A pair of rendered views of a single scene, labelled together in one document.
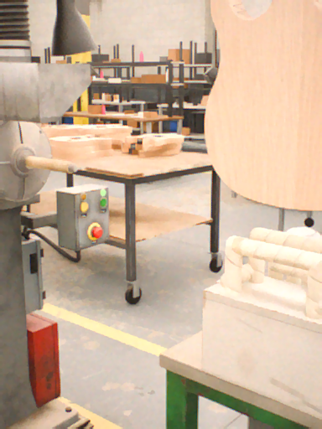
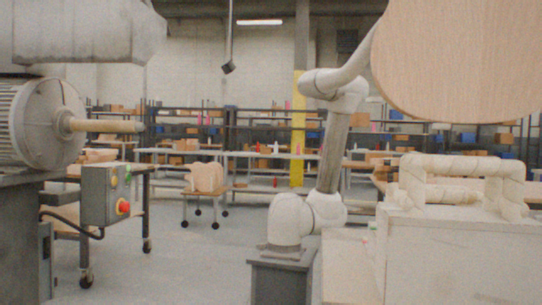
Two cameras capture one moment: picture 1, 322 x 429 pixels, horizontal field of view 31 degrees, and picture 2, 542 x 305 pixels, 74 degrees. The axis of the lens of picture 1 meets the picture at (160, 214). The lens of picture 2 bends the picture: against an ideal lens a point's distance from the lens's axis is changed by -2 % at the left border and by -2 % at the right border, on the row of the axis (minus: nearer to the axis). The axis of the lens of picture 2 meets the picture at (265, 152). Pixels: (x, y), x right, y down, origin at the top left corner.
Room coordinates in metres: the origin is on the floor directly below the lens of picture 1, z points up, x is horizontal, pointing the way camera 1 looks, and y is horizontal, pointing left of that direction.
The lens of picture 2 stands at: (0.61, 0.45, 1.24)
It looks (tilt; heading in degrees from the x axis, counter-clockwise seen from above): 3 degrees down; 329
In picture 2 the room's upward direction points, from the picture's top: 2 degrees clockwise
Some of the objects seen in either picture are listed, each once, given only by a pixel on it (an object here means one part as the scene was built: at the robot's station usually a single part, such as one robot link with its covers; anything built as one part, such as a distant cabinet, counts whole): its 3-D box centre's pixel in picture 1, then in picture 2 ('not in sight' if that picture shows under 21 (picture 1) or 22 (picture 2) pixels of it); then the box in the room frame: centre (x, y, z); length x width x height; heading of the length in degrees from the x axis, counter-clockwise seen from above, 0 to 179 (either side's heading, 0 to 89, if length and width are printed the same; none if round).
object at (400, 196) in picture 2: (240, 275); (404, 200); (1.07, -0.15, 1.12); 0.11 x 0.03 x 0.03; 140
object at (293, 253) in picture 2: not in sight; (279, 246); (1.98, -0.47, 0.73); 0.22 x 0.18 x 0.06; 43
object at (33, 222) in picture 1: (51, 218); (73, 195); (1.94, 0.37, 1.02); 0.19 x 0.04 x 0.04; 140
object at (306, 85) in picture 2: not in sight; (314, 84); (1.83, -0.52, 1.46); 0.18 x 0.14 x 0.13; 175
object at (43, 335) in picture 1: (27, 348); not in sight; (2.02, 0.50, 0.49); 0.25 x 0.12 x 0.37; 50
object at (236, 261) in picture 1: (233, 268); (416, 190); (1.03, -0.14, 1.15); 0.03 x 0.03 x 0.09
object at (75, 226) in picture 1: (64, 223); (85, 201); (1.99, 0.34, 0.99); 0.24 x 0.21 x 0.26; 50
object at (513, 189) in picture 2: (316, 289); (513, 195); (0.92, -0.26, 1.15); 0.03 x 0.03 x 0.09
